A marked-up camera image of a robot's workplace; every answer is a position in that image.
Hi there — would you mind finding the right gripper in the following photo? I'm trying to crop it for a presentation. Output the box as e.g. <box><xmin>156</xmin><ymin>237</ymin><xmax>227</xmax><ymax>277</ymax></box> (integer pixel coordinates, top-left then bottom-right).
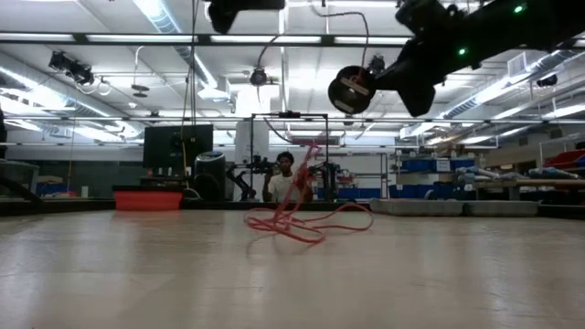
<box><xmin>375</xmin><ymin>0</ymin><xmax>461</xmax><ymax>118</ymax></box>

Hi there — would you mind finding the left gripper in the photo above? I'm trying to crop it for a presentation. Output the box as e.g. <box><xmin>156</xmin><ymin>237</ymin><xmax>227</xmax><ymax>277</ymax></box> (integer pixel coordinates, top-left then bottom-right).
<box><xmin>204</xmin><ymin>0</ymin><xmax>287</xmax><ymax>36</ymax></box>

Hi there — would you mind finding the black wire spool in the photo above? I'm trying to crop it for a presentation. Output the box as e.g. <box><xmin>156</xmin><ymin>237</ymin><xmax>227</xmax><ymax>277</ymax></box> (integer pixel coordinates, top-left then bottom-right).
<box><xmin>327</xmin><ymin>65</ymin><xmax>378</xmax><ymax>115</ymax></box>

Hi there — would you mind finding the red wire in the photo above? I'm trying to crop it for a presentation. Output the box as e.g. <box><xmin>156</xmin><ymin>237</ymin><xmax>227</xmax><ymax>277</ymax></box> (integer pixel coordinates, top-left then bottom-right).
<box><xmin>244</xmin><ymin>143</ymin><xmax>375</xmax><ymax>246</ymax></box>

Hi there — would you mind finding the background robot station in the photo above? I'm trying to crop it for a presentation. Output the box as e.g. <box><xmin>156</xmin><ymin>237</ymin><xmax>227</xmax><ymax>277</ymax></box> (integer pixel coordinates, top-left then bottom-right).
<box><xmin>227</xmin><ymin>111</ymin><xmax>342</xmax><ymax>202</ymax></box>

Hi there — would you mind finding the black monitor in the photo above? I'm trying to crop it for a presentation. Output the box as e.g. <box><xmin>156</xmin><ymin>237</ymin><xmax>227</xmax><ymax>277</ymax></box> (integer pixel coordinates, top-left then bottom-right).
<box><xmin>143</xmin><ymin>123</ymin><xmax>215</xmax><ymax>169</ymax></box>

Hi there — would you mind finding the grey tool kit case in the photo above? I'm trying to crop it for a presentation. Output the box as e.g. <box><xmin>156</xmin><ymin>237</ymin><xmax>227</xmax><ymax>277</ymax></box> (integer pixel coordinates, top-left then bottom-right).
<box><xmin>368</xmin><ymin>197</ymin><xmax>540</xmax><ymax>218</ymax></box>

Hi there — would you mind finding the black ceiling-mounted device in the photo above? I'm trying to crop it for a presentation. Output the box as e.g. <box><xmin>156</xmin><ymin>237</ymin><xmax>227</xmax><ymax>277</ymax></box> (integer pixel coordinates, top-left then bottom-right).
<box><xmin>48</xmin><ymin>50</ymin><xmax>96</xmax><ymax>87</ymax></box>

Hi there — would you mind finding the wooden workbench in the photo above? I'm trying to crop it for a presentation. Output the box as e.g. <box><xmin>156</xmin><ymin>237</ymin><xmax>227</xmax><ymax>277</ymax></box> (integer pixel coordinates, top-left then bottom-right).
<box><xmin>473</xmin><ymin>177</ymin><xmax>585</xmax><ymax>202</ymax></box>

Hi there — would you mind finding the person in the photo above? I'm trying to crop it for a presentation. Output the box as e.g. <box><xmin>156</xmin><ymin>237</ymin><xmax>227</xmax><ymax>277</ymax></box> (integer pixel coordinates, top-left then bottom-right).
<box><xmin>262</xmin><ymin>151</ymin><xmax>314</xmax><ymax>203</ymax></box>

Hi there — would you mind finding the red plastic crate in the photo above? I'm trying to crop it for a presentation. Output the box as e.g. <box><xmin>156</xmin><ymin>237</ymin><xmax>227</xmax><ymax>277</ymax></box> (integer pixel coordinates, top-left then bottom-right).
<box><xmin>542</xmin><ymin>149</ymin><xmax>585</xmax><ymax>170</ymax></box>

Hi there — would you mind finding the red plastic bin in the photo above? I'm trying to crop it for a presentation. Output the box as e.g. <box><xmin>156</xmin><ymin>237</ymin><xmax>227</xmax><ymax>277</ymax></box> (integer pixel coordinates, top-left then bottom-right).
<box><xmin>112</xmin><ymin>184</ymin><xmax>185</xmax><ymax>212</ymax></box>

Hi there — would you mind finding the black looped camera cable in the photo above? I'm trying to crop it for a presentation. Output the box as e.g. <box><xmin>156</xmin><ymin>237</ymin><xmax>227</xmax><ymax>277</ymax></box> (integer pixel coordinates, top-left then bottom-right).
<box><xmin>310</xmin><ymin>2</ymin><xmax>370</xmax><ymax>69</ymax></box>

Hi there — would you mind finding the black overhead camera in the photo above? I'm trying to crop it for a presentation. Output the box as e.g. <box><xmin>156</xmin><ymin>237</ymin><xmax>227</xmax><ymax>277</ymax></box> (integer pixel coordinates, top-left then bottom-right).
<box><xmin>249</xmin><ymin>67</ymin><xmax>270</xmax><ymax>87</ymax></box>

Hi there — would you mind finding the black aluminium table frame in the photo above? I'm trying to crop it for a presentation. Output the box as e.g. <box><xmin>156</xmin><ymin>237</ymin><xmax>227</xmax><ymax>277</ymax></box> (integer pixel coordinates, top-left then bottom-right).
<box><xmin>0</xmin><ymin>30</ymin><xmax>585</xmax><ymax>218</ymax></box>

